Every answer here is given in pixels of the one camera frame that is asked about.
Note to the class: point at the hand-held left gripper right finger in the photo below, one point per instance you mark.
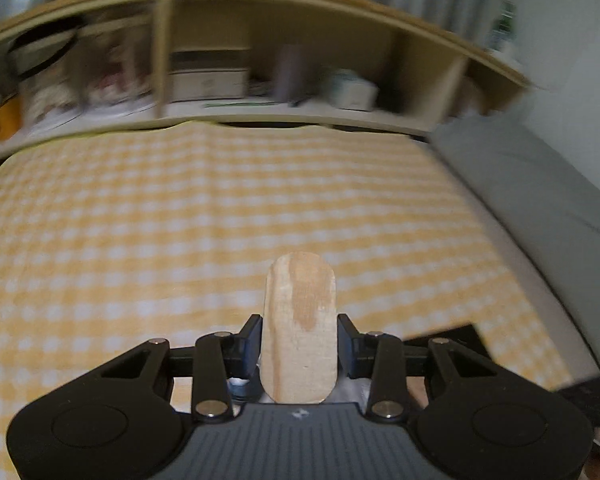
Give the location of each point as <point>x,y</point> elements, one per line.
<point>349,345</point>

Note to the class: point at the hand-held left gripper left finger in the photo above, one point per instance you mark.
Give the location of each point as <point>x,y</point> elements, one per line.
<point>250,345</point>

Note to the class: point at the yellow checked tablecloth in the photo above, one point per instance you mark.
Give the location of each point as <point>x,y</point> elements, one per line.
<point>180,220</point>

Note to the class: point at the grey sofa cushion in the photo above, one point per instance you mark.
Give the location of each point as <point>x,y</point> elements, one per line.
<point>540,195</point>

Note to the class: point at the white and teal box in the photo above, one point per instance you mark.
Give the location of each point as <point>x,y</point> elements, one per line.
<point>355,91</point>

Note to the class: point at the white storage box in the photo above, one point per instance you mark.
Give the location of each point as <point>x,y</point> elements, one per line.
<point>207,75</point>

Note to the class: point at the pale purple upright item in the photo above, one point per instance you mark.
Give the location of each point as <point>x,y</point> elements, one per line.
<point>290,72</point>

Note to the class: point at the printed bags on shelf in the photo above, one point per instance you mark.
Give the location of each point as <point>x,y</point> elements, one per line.
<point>105,70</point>

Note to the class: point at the light wooden shelf unit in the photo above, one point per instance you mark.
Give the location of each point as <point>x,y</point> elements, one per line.
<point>330,25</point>

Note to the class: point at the yellow box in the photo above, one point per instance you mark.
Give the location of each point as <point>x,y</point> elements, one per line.
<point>0,120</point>

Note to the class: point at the black rimmed round basket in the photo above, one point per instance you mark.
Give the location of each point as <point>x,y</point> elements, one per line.
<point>40,52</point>

